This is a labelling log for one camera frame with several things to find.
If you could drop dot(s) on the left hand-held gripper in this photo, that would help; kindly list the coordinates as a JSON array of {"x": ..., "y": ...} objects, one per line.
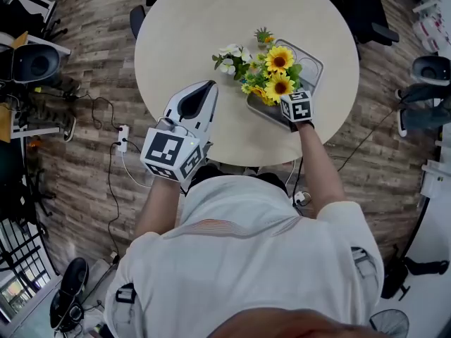
[{"x": 163, "y": 148}]

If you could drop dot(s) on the dark blue chair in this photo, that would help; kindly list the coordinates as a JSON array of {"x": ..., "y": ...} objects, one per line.
[{"x": 137, "y": 21}]

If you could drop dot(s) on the white flower potted plant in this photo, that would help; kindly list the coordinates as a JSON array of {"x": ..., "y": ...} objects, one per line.
[{"x": 230, "y": 63}]

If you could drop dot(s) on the yellow sunflower bouquet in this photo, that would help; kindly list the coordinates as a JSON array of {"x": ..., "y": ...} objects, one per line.
[{"x": 278, "y": 60}]

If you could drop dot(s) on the person's left forearm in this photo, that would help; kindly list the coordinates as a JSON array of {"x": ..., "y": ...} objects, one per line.
[{"x": 155, "y": 206}]

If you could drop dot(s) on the standing fan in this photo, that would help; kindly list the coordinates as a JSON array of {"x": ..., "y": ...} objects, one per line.
[{"x": 389, "y": 324}]

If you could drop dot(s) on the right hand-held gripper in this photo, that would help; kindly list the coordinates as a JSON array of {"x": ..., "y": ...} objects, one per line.
[{"x": 299, "y": 109}]

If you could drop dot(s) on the small green potted plant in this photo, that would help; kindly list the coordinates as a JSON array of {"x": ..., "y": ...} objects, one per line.
[{"x": 263, "y": 35}]

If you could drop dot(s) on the black metal rack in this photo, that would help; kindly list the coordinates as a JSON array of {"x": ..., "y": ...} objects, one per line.
[{"x": 24, "y": 252}]

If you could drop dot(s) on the person's right forearm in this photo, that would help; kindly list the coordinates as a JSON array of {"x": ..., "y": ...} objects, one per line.
[{"x": 319, "y": 167}]

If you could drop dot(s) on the person's white shirt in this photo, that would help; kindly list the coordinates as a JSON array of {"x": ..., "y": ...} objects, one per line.
[{"x": 246, "y": 276}]

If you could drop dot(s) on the grey plastic tray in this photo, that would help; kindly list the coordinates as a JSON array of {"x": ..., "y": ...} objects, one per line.
[{"x": 310, "y": 67}]

